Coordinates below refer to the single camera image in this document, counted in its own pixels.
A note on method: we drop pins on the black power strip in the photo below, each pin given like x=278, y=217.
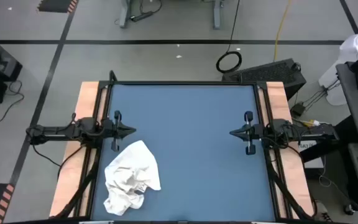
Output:
x=141, y=16

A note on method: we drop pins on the black cart base beam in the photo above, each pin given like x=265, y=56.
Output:
x=331, y=143

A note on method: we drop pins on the grey metal desk leg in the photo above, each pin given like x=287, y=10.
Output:
x=124, y=15
x=217, y=15

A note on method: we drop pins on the black caster wheel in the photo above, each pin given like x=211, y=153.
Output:
x=349, y=210

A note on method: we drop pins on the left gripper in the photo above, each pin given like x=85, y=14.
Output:
x=109, y=130

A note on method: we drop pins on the white beige plaid towel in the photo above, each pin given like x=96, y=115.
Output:
x=129, y=174

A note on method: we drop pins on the black power adapter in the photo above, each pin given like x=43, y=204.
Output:
x=298, y=109

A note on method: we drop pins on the white labelled box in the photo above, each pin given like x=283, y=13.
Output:
x=314, y=162

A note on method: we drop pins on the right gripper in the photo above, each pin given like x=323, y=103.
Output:
x=258, y=133

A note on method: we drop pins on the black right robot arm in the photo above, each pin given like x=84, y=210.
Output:
x=309, y=133

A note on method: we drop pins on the black metal table frame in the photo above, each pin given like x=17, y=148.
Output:
x=182, y=83

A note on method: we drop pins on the blue table mat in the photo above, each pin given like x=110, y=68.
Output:
x=182, y=140

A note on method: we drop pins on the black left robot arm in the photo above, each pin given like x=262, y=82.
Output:
x=57, y=132

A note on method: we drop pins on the black perforated computer tower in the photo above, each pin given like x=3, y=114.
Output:
x=269, y=73

